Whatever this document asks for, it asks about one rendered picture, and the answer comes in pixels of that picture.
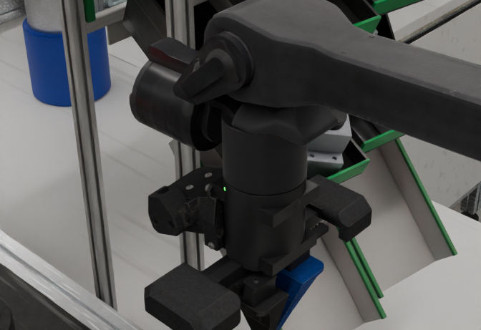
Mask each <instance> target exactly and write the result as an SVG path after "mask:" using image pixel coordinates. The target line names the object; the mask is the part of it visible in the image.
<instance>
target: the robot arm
mask: <svg viewBox="0 0 481 330"><path fill-rule="evenodd" d="M148 55H149V60H148V61H147V62H146V63H145V65H144V66H143V67H142V69H141V70H140V72H139V74H138V75H137V77H136V80H135V83H134V85H133V88H132V93H131V94H130V109H131V112H132V114H133V115H134V117H135V119H136V120H137V121H138V122H140V123H142V124H144V125H146V126H148V127H151V128H152V129H154V130H157V131H158V132H161V133H162V134H164V135H167V136H168V137H171V138H172V139H174V140H177V141H179V142H181V143H183V144H185V145H187V146H189V147H191V148H193V149H195V150H198V151H207V150H212V149H213V148H215V147H217V146H218V145H219V144H220V143H222V150H223V167H222V168H215V167H201V168H197V169H195V170H193V171H191V172H189V173H188V174H187V175H184V176H183V177H181V178H180V179H179V180H176V181H175V182H174V183H172V184H171V185H169V186H163V187H161V188H160V189H158V190H156V191H155V192H153V193H152V194H150V195H149V196H148V215H149V217H150V221H151V223H152V226H153V228H154V229H155V230H156V231H157V232H158V233H161V234H165V235H170V236H178V235H180V234H181V233H182V232H184V231H188V232H193V233H202V234H204V238H205V245H206V246H208V247H209V248H210V249H212V250H215V251H219V250H220V249H221V248H224V249H226V254H227V255H225V256H223V257H222V258H221V259H219V260H218V261H216V262H215V263H214V264H212V265H211V266H209V267H207V268H206V269H205V270H203V271H198V270H197V269H195V268H193V267H192V266H190V265H188V264H187V263H186V262H184V263H181V264H180V265H179V266H177V267H175V268H174V269H173V270H171V271H169V272H168V273H166V274H165V275H164V276H161V277H160V278H159V279H157V280H156V281H154V282H152V283H151V284H150V285H148V286H146V287H145V292H144V300H145V310H146V312H148V313H149V314H150V315H152V316H154V317H155V318H156V319H157V320H159V321H161V322H162V323H164V324H165V325H166V326H168V327H169V328H171V329H172V330H233V329H234V328H235V327H237V325H239V323H240V322H241V311H242V312H243V315H244V316H245V318H246V321H247V322H248V325H249V326H250V328H251V330H280V329H281V327H282V326H283V324H284V323H285V321H286V319H287V318H288V317H289V315H290V314H291V312H292V311H293V310H294V308H295V307H296V305H297V304H298V302H299V301H300V300H301V298H302V297H303V295H304V294H305V293H306V291H307V290H308V288H309V287H310V285H311V284H312V283H313V282H314V280H315V279H316V277H317V276H318V275H319V274H320V273H322V271H323V270H324V263H323V262H322V261H320V260H319V259H317V258H314V257H313V256H311V255H310V249H311V248H312V247H314V246H315V245H316V243H317V239H318V238H320V237H321V236H322V235H324V234H325V233H327V232H328V231H329V227H328V226H327V225H326V224H325V223H327V222H329V223H330V224H332V225H335V226H336V227H338V228H339V238H340V239H341V240H343V241H345V242H349V241H350V240H351V239H352V238H354V237H355V236H357V235H358V234H359V233H360V232H362V231H363V230H364V229H366V228H367V227H369V226H370V225H371V213H372V209H371V207H370V205H369V204H368V202H367V201H366V198H365V197H364V196H363V195H361V194H359V193H356V192H354V191H353V190H350V189H348V188H346V187H344V186H342V185H340V184H338V183H335V182H334V181H332V180H329V179H327V178H325V177H323V176H321V175H319V174H318V175H316V176H314V177H312V178H311V179H309V180H307V157H308V144H309V143H310V142H311V141H313V140H315V139H316V138H317V137H319V136H321V135H322V134H324V133H325V132H327V131H328V130H330V129H331V128H333V127H335V126H336V125H337V123H338V119H337V117H336V115H335V114H334V113H333V112H332V111H331V110H330V109H329V107H330V108H333V109H335V110H339V111H341V112H345V113H347V114H349V115H353V116H355V117H358V118H361V119H363V120H366V121H369V122H373V123H374V124H377V125H381V126H382V127H386V128H389V129H390V130H394V131H397V132H400V133H402V134H405V135H408V136H410V137H414V138H416V139H418V140H422V141H425V142H428V143H430V144H433V145H436V146H438V147H441V148H444V149H446V150H449V151H452V152H455V153H458V154H460V155H464V156H466V157H469V158H472V159H474V160H477V161H480V162H481V65H479V64H475V63H472V62H468V61H465V60H462V59H458V58H455V57H451V56H447V55H445V54H440V53H438V52H433V51H430V50H428V49H423V48H421V47H416V46H413V45H411V44H406V43H403V42H399V41H396V40H393V39H389V38H386V37H382V36H379V35H376V34H372V33H369V32H367V31H364V30H363V29H360V28H359V27H357V26H354V25H353V24H352V23H351V22H350V21H349V20H348V19H347V17H346V16H345V15H344V13H343V12H342V11H341V10H340V8H339V7H338V6H337V5H335V4H332V3H331V2H329V1H327V0H245V1H243V2H241V3H239V4H236V5H235V6H232V7H230V8H228V9H225V10H223V11H221V12H219V13H217V14H215V15H213V18H212V19H211V20H210V21H209V22H208V24H207V26H206V29H205V32H204V44H203V46H202V47H201V49H200V50H199V51H197V50H195V49H192V48H190V47H187V46H186V45H184V44H183V43H182V42H180V41H178V40H176V39H173V38H171V37H167V38H165V39H162V40H160V41H158V42H155V43H154V44H151V45H150V46H149V47H148Z"/></svg>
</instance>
